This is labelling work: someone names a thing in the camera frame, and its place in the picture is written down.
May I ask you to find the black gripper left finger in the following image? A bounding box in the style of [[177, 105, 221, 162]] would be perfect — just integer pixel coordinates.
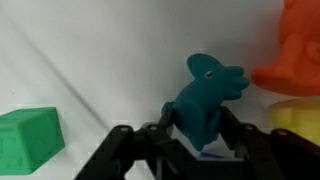
[[74, 110, 196, 180]]

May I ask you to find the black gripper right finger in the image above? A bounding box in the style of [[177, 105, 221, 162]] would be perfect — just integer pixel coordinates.
[[198, 106, 320, 180]]

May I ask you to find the teal animal toy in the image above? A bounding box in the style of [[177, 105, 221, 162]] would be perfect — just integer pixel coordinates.
[[161, 53, 249, 151]]

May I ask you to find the yellow bear toy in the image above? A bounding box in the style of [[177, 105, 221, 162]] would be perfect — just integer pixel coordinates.
[[268, 97, 320, 145]]

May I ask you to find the blue cube near bowl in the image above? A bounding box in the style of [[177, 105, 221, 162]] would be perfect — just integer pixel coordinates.
[[200, 152, 225, 159]]

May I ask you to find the orange bear toy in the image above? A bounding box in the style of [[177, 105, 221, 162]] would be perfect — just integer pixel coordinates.
[[251, 0, 320, 97]]

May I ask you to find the green cube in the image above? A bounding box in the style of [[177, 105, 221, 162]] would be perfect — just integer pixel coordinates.
[[0, 107, 65, 175]]

